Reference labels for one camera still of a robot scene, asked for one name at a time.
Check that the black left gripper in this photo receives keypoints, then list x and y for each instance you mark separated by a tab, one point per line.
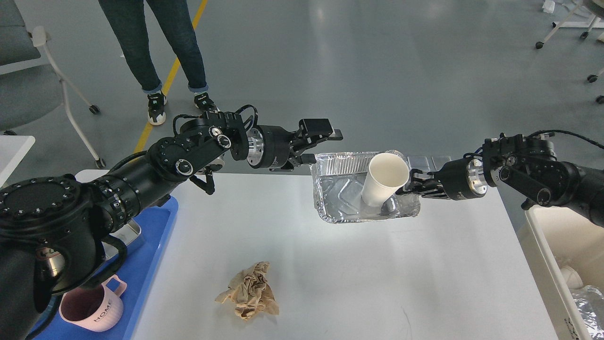
271	147

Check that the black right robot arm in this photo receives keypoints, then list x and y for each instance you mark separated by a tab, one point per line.
527	164

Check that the clear plastic piece on floor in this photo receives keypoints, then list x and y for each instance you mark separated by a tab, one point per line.
419	162

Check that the white chair base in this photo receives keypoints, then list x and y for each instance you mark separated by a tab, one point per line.
596	8

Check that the pink ribbed mug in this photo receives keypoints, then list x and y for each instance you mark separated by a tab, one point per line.
97	309

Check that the brown paper napkin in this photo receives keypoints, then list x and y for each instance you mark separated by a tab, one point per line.
251	293

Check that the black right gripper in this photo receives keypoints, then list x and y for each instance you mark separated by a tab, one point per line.
461	179

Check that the white bin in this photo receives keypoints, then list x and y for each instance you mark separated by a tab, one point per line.
557	236

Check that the crumpled foil in bin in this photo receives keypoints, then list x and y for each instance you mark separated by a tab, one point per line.
590	304

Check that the white cup in bin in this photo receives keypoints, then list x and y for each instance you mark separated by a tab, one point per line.
571	277

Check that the blue plastic tray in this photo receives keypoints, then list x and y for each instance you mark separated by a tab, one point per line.
138	272

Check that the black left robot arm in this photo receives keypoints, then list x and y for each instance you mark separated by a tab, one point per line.
56	232

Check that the white paper cup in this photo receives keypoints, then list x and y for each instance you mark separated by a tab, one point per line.
387	172

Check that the stainless steel rectangular tin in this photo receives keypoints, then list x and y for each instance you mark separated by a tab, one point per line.
130	234

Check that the aluminium foil tray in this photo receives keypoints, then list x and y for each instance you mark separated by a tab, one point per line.
338	179

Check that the white side table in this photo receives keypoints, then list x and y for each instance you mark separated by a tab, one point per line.
12	151

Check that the grey office chair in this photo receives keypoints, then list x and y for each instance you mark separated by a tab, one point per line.
31	93

